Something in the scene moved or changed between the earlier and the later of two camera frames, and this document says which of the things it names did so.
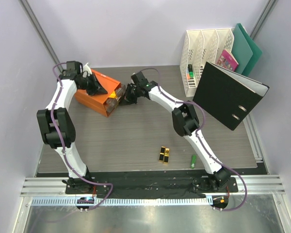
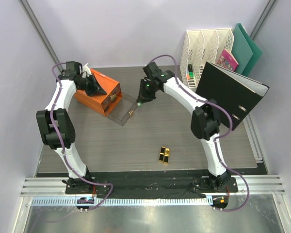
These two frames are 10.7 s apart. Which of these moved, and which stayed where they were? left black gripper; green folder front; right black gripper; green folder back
Moved: right black gripper
Stayed: left black gripper; green folder front; green folder back
